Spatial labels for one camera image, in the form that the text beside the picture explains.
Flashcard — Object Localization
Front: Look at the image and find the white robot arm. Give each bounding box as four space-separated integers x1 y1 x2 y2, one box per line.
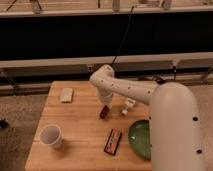
90 65 207 171

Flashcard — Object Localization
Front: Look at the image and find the white plastic bottle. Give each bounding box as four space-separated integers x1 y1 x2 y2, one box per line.
121 98 136 115

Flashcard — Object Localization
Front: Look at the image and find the white sponge block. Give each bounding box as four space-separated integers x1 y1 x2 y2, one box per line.
60 88 73 103

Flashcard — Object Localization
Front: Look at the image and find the green bowl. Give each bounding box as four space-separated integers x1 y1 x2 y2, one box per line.
128 120 151 160

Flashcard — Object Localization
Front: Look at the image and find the white paper cup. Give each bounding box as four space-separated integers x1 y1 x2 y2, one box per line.
39 124 63 149

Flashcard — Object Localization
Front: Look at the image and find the black hanging cable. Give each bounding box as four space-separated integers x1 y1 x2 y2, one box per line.
109 5 136 67

